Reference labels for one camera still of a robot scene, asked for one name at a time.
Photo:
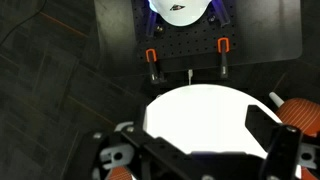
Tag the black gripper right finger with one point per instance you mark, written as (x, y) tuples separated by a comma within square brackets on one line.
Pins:
[(280, 142)]

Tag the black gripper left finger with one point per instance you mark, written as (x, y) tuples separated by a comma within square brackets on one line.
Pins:
[(153, 158)]

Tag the orange striped sofa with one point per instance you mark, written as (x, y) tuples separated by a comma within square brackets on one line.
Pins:
[(301, 113)]

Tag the white sofa leg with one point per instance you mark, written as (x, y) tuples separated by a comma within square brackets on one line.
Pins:
[(276, 99)]

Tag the white round table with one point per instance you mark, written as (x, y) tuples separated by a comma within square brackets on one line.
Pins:
[(207, 123)]

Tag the left orange black clamp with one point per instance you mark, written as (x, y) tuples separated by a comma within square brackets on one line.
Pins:
[(156, 75)]

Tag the orange black clamp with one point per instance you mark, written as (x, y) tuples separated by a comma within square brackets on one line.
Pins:
[(156, 75), (223, 48)]

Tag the black base platform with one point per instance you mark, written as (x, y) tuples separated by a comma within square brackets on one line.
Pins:
[(266, 31)]

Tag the right orange black clamp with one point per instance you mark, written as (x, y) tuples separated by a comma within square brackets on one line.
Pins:
[(223, 48)]

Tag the black perforated mounting board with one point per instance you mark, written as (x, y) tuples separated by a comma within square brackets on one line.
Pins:
[(181, 28)]

